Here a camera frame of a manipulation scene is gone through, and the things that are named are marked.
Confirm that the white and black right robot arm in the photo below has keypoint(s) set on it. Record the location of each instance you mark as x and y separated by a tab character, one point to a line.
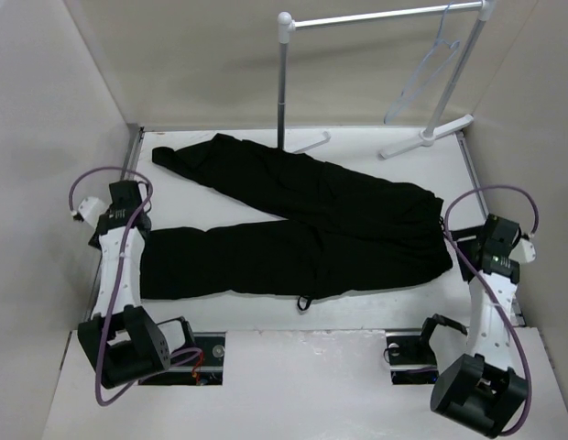
477	385

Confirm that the pale blue clothes hanger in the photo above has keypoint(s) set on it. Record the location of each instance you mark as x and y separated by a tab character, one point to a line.
437	58

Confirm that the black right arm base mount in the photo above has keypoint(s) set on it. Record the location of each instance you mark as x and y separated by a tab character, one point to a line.
409	362

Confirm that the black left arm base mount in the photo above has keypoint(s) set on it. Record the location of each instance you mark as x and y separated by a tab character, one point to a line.
205	370

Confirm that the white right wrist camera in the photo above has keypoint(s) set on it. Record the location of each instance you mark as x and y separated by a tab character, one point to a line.
526	249

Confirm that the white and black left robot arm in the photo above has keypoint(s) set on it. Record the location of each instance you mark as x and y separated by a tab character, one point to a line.
120	339

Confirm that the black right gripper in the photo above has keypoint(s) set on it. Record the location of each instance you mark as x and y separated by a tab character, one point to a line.
466	233

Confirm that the white metal clothes rack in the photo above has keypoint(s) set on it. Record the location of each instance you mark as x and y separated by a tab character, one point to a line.
379	51

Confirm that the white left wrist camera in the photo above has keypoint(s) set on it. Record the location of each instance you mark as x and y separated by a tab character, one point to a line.
89	211

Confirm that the black trousers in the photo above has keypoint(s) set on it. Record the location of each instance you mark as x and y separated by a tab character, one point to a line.
332	230

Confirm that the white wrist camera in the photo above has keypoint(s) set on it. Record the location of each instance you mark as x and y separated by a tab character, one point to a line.
89	211
526	249

